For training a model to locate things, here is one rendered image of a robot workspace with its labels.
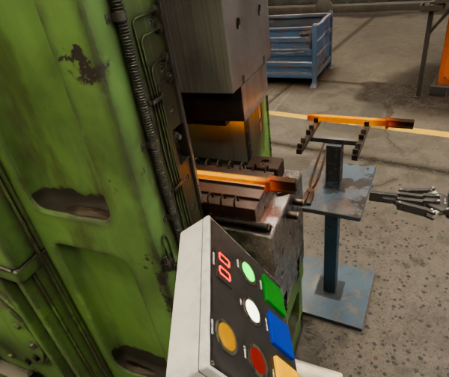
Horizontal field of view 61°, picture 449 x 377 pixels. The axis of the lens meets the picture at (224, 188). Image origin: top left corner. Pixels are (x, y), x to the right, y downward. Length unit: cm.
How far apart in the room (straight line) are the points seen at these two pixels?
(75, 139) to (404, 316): 176
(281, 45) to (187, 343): 447
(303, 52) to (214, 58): 390
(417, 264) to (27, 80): 211
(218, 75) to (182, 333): 57
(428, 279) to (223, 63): 179
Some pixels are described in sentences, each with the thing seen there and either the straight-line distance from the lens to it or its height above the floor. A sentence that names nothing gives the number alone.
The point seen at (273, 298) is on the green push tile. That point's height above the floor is 102.
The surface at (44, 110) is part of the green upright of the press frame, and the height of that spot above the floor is 140.
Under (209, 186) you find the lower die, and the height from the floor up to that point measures 99.
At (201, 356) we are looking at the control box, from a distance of 58.
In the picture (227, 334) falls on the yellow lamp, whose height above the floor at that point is 117.
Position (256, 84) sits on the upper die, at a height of 133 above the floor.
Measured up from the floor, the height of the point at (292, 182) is 102.
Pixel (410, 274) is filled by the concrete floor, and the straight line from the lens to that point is 238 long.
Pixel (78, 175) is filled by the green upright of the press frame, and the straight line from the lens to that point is 104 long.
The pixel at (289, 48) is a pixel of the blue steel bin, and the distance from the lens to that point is 486.
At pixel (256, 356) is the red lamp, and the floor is 110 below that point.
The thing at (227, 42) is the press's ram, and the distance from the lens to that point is 90.
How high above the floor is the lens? 168
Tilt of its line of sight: 34 degrees down
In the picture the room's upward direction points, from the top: 9 degrees counter-clockwise
